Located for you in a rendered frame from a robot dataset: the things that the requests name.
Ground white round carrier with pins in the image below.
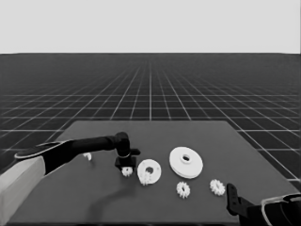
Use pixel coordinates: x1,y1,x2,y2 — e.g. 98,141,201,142
136,158,163,186

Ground white toothed gear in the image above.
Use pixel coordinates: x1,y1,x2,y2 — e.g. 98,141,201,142
139,170,154,186
209,178,226,197
176,181,192,200
121,166,134,178

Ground large thick white disc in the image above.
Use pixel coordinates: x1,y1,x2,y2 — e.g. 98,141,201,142
168,146,204,180

